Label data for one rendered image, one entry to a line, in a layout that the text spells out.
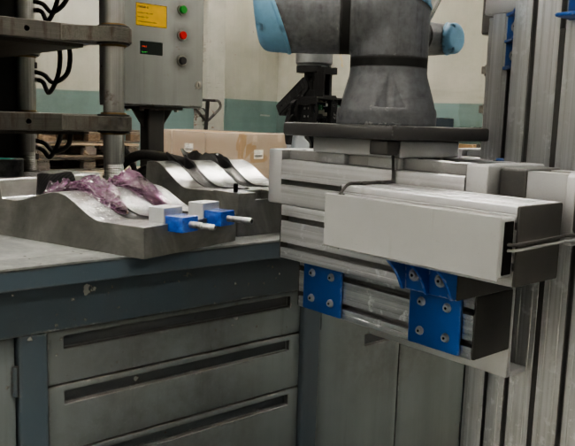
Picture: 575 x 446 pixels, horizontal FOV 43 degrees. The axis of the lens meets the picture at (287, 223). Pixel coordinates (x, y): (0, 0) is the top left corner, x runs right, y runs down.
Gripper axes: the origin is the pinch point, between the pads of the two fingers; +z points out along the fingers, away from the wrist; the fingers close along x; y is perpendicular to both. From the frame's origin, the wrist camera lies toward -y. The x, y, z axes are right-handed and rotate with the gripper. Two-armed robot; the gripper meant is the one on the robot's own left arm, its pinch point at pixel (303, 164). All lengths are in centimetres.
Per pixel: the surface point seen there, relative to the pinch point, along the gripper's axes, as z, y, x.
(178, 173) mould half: 3.9, -31.6, -11.1
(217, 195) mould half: 7.1, -12.3, -13.2
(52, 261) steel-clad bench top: 15, 0, -54
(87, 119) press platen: -8, -82, -11
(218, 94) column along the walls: -42, -692, 453
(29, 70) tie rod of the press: -24, -147, -2
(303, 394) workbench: 52, -3, 5
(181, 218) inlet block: 8.4, 7.4, -34.1
